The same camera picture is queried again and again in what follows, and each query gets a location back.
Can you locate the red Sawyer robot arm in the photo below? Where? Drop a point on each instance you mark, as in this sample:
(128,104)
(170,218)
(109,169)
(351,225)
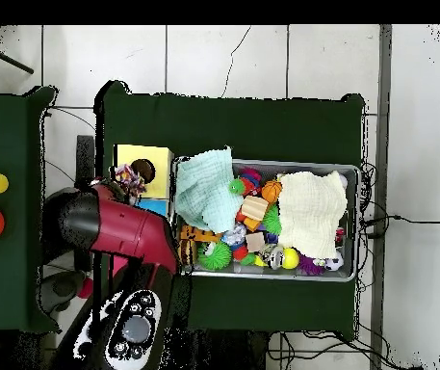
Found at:
(127,231)

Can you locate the wooden box with three holes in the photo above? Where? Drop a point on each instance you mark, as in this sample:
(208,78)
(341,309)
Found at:
(161,169)

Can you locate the clear mesh bin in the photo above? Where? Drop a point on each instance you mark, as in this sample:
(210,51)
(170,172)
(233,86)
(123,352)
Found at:
(300,166)

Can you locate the mint green muslin cloth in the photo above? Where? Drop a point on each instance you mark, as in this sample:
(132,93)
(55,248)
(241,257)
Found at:
(204,192)

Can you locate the clear glitter ball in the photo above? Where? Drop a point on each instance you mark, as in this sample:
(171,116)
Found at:
(235,234)

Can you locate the ridged wooden block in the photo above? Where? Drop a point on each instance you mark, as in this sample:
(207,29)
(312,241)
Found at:
(254,208)

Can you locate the green spiky ball with eyes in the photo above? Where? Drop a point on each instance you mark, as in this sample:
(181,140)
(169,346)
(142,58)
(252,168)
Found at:
(219,256)

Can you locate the small orange basketball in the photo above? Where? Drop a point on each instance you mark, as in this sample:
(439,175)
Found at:
(272,191)

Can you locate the wooden striped burger toy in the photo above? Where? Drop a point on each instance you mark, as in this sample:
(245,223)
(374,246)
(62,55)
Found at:
(188,251)

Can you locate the yellow ball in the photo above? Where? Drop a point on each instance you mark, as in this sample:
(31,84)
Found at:
(291,258)

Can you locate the cream muslin cloth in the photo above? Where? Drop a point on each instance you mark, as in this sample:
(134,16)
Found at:
(312,216)

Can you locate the black padded upright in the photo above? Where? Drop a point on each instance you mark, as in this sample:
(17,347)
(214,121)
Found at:
(84,158)

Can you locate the dark green side table cloth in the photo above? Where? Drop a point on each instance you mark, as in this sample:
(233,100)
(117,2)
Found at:
(4,289)

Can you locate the black tripod leg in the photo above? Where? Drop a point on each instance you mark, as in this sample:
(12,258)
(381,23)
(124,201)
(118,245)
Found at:
(7,59)

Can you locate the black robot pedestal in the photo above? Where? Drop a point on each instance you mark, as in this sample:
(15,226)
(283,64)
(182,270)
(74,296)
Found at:
(235,354)

